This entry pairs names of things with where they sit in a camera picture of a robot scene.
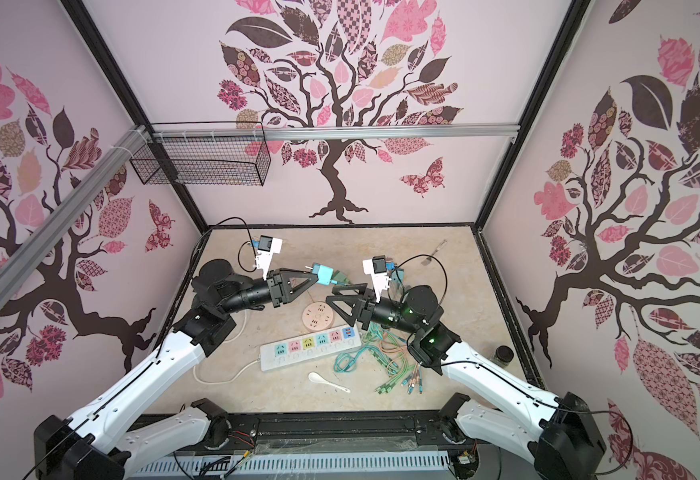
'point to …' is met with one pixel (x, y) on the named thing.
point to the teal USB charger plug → (324, 273)
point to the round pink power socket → (317, 316)
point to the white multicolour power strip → (300, 349)
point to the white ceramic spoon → (312, 376)
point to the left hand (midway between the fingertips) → (318, 284)
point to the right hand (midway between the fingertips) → (333, 296)
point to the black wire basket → (202, 153)
